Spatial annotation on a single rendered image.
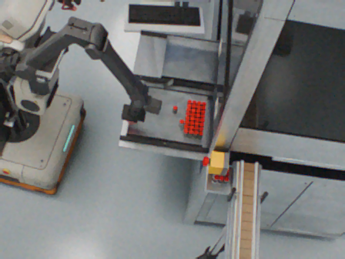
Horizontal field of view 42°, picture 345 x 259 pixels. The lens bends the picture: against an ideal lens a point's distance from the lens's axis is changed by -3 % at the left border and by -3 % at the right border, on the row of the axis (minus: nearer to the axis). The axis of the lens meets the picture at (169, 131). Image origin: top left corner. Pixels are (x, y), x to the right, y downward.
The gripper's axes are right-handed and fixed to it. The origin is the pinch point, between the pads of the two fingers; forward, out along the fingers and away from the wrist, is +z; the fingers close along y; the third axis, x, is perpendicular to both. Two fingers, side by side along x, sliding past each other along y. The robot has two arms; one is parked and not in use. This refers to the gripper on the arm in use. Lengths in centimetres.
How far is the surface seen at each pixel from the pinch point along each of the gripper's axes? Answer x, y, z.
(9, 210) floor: -22, -56, 100
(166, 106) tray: 13.0, 15.1, 0.5
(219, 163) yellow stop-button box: -19.7, 37.4, -17.7
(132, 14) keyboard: 73, -10, 10
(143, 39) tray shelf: 51, -2, 3
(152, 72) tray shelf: 31.7, 6.0, 2.0
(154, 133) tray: -2.3, 11.5, 1.0
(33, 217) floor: -24, -41, 98
